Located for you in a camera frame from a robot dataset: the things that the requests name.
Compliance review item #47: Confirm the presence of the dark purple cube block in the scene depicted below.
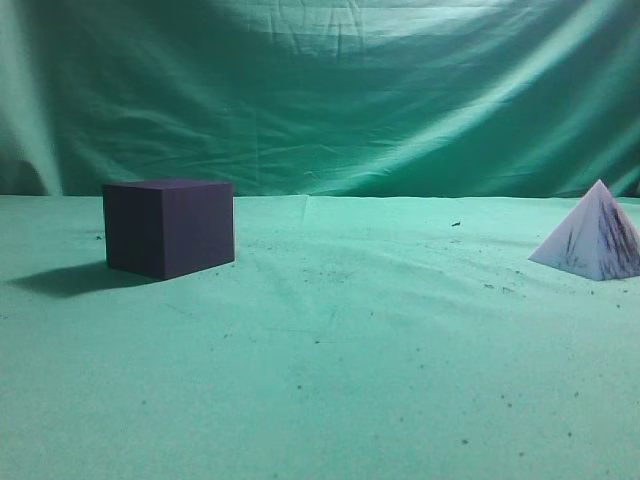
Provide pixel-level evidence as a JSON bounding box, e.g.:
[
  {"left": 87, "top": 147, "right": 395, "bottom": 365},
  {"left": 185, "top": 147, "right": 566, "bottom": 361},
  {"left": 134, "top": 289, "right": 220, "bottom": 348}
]
[{"left": 102, "top": 178, "right": 235, "bottom": 280}]

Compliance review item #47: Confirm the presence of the green backdrop cloth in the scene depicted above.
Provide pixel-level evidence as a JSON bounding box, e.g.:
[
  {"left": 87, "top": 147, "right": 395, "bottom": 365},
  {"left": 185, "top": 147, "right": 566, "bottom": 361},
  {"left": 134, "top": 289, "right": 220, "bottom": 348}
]
[{"left": 1, "top": 1, "right": 639, "bottom": 197}]

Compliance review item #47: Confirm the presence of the green table cloth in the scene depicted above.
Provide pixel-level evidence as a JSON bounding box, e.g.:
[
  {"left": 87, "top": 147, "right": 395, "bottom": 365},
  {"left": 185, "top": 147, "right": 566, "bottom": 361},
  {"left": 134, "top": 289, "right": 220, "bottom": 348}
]
[{"left": 1, "top": 196, "right": 639, "bottom": 479}]

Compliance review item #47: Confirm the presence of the white smudged square pyramid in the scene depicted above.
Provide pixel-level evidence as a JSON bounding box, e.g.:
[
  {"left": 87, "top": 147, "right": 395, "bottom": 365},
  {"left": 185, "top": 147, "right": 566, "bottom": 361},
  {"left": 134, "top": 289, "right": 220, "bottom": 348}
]
[{"left": 529, "top": 180, "right": 639, "bottom": 281}]

